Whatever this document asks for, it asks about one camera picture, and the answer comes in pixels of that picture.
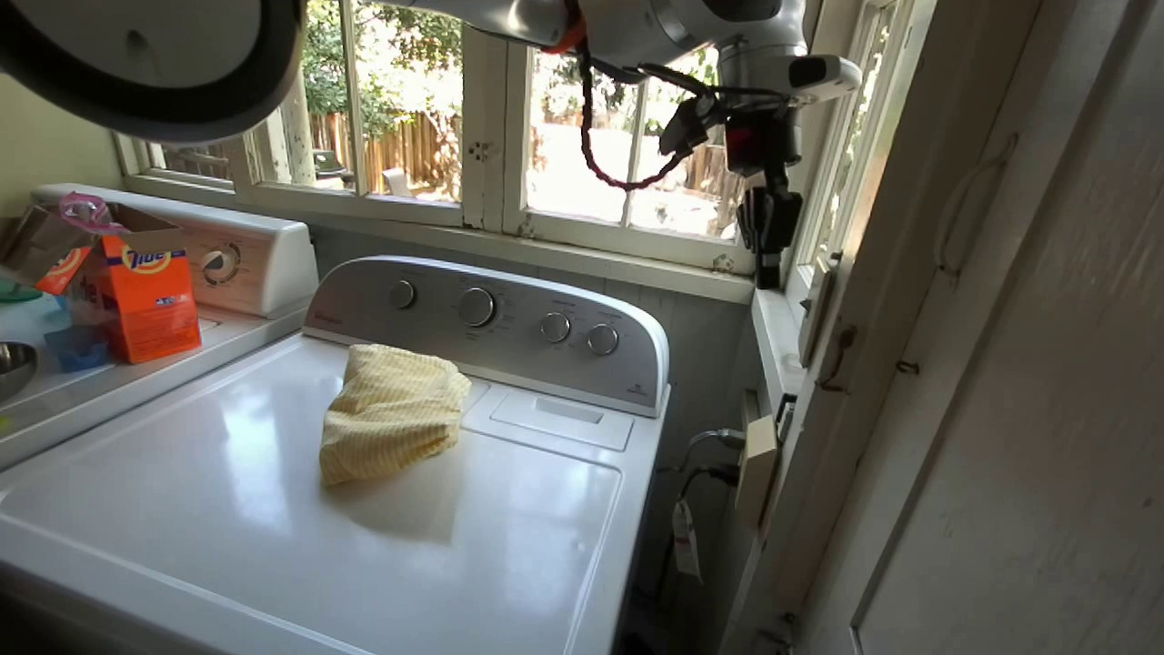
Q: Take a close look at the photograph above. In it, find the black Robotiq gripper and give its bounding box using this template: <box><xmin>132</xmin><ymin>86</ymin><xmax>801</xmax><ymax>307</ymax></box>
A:
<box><xmin>725</xmin><ymin>114</ymin><xmax>803</xmax><ymax>295</ymax></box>

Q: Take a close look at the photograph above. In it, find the black door hook latch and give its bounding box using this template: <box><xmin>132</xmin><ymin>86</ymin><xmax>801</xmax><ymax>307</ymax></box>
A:
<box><xmin>814</xmin><ymin>319</ymin><xmax>862</xmax><ymax>395</ymax></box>

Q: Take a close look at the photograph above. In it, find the white wooden door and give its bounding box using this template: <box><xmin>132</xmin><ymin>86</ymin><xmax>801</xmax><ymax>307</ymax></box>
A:
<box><xmin>719</xmin><ymin>0</ymin><xmax>1164</xmax><ymax>655</ymax></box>

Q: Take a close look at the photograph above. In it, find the wooden garden fence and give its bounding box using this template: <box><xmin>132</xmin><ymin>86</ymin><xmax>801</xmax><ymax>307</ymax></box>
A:
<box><xmin>241</xmin><ymin>107</ymin><xmax>464</xmax><ymax>203</ymax></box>

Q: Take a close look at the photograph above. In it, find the white washing machine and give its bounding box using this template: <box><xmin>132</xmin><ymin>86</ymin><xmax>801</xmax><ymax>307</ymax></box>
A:
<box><xmin>0</xmin><ymin>251</ymin><xmax>677</xmax><ymax>655</ymax></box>

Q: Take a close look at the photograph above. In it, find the yellow striped cloth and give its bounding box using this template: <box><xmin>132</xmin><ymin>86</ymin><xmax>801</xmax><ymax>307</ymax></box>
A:
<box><xmin>315</xmin><ymin>337</ymin><xmax>473</xmax><ymax>500</ymax></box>

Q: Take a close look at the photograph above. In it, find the white dryer on left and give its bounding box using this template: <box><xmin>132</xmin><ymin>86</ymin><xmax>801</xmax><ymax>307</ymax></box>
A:
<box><xmin>0</xmin><ymin>177</ymin><xmax>325</xmax><ymax>474</ymax></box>

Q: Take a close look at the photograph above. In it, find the round washer dial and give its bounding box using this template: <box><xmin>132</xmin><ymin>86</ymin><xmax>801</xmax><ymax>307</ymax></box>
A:
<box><xmin>195</xmin><ymin>245</ymin><xmax>243</xmax><ymax>291</ymax></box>

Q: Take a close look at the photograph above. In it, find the orange detergent box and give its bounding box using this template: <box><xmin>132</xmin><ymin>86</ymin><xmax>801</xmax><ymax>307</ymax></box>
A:
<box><xmin>97</xmin><ymin>249</ymin><xmax>202</xmax><ymax>369</ymax></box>

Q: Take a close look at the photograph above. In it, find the pink purple plastic bag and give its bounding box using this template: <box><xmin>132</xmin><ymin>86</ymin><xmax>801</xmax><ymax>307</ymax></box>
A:
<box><xmin>50</xmin><ymin>193</ymin><xmax>132</xmax><ymax>249</ymax></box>

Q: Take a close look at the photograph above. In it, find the blue plastic container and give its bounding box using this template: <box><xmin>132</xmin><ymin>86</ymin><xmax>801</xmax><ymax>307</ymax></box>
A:
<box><xmin>45</xmin><ymin>325</ymin><xmax>114</xmax><ymax>375</ymax></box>

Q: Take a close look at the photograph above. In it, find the teal plastic item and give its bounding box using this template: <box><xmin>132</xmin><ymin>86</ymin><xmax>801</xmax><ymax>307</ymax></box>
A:
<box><xmin>0</xmin><ymin>280</ymin><xmax>75</xmax><ymax>353</ymax></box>

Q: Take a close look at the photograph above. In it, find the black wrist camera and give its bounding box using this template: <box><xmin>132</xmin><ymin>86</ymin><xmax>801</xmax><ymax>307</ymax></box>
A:
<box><xmin>658</xmin><ymin>92</ymin><xmax>732</xmax><ymax>160</ymax></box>

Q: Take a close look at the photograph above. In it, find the red black braided cable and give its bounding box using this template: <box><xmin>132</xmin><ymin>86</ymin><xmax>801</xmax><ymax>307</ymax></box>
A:
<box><xmin>570</xmin><ymin>45</ymin><xmax>709</xmax><ymax>197</ymax></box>

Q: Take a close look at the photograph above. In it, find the white window frame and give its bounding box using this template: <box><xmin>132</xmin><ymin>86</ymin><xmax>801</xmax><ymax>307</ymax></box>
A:
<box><xmin>105</xmin><ymin>0</ymin><xmax>938</xmax><ymax>309</ymax></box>

